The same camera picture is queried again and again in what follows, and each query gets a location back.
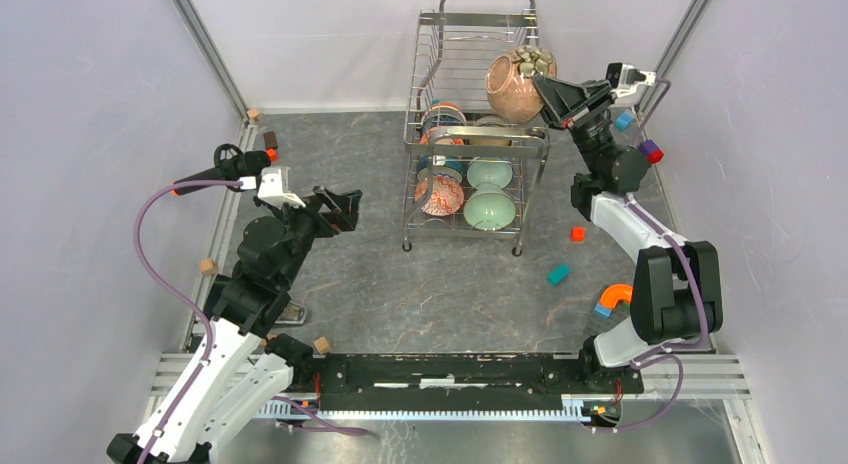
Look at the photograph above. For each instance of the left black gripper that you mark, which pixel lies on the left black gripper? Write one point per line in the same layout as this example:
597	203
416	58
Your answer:
342	213

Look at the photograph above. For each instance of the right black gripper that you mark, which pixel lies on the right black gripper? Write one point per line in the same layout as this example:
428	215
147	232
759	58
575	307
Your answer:
566	104

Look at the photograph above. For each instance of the red white patterned bowl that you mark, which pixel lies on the red white patterned bowl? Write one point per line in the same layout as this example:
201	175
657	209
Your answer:
446	198

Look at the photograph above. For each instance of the steel dish rack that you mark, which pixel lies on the steel dish rack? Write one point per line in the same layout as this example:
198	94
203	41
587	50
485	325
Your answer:
455	45

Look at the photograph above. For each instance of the brown beige bowl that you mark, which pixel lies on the brown beige bowl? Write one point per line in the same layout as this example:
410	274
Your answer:
494	128

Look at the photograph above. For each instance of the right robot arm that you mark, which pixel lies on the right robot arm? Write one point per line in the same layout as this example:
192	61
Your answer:
677	293

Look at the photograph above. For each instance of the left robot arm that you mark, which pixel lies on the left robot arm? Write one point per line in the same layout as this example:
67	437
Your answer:
237	368

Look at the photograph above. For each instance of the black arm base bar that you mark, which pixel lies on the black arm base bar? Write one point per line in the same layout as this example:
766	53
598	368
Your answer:
464	381

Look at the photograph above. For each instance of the blue block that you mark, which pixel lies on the blue block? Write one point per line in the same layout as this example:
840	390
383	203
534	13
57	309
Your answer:
624	120

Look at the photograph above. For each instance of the light green ribbed bowl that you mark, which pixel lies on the light green ribbed bowl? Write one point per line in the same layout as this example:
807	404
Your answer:
491	170

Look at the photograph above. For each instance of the brown block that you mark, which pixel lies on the brown block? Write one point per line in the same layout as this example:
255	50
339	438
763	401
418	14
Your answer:
270	140

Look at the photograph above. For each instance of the purple red block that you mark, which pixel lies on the purple red block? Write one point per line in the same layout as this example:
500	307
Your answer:
651	151

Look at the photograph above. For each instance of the orange bowl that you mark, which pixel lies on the orange bowl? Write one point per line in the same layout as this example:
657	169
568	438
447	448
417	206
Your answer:
430	137

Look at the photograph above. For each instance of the red floral bowl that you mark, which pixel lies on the red floral bowl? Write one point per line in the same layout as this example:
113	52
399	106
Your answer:
442	114

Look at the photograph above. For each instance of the black microphone on tripod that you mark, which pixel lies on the black microphone on tripod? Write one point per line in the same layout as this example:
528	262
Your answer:
230	164

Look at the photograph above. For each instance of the light green bowl front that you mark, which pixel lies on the light green bowl front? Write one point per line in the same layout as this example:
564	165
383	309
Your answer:
489	208

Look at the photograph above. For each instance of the wooden cube near base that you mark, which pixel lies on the wooden cube near base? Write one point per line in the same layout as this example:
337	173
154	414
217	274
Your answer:
322	345

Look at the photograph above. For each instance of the small orange cube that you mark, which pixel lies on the small orange cube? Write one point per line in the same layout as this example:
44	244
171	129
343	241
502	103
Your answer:
578	234

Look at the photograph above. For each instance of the teal block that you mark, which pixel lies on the teal block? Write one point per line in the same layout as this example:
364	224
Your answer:
558	275

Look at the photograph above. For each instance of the orange curved tube toy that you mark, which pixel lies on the orange curved tube toy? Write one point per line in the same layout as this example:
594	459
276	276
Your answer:
611	298

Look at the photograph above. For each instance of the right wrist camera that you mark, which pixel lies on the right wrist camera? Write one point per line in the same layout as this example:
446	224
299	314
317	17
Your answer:
626	79

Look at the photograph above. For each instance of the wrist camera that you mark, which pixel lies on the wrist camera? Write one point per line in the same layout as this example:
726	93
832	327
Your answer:
626	79
274	188

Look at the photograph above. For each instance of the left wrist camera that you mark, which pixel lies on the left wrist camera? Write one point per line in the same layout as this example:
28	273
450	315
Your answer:
274	188

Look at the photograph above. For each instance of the wooden cube left rail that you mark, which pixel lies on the wooden cube left rail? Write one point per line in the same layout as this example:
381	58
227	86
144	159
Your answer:
208	267

